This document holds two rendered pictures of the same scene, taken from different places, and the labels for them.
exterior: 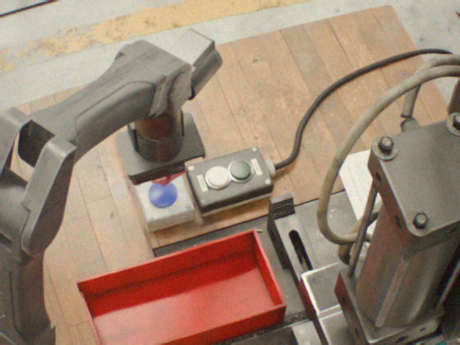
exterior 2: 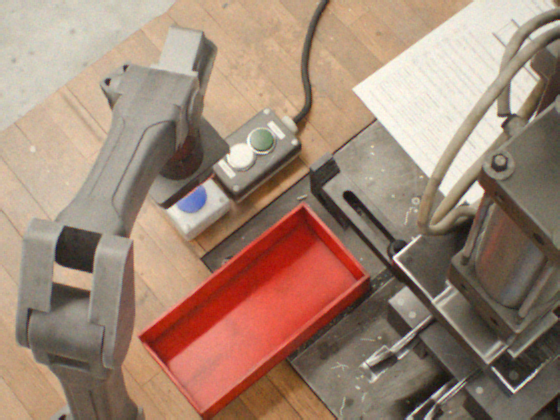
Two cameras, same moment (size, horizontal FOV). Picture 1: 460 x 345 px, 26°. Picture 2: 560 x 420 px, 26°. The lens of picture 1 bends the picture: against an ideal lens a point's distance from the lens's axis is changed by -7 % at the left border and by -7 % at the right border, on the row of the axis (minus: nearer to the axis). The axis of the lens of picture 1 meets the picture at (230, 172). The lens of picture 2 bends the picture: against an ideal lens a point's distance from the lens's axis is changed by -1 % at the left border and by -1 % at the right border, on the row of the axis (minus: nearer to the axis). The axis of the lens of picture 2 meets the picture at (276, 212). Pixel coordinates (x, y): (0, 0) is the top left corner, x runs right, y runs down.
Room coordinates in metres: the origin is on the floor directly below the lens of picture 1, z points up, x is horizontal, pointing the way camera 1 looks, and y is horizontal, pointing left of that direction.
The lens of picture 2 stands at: (0.17, 0.09, 2.29)
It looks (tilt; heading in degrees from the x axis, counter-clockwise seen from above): 71 degrees down; 349
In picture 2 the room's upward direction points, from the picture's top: 8 degrees counter-clockwise
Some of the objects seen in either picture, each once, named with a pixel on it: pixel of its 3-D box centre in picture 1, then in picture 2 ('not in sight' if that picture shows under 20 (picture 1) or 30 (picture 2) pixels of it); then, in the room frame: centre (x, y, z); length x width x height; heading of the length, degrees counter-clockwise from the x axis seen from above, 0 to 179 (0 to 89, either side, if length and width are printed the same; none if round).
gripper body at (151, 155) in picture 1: (158, 135); (175, 149); (0.68, 0.09, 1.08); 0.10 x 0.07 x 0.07; 110
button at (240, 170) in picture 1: (240, 172); (261, 142); (0.72, -0.01, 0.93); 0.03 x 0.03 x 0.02
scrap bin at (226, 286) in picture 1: (179, 303); (255, 311); (0.52, 0.06, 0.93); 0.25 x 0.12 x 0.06; 111
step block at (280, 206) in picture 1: (287, 231); (336, 191); (0.62, -0.08, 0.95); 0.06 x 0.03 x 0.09; 21
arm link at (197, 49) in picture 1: (172, 67); (170, 79); (0.72, 0.07, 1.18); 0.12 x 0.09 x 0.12; 148
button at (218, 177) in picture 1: (218, 179); (241, 158); (0.71, 0.02, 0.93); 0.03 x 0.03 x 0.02
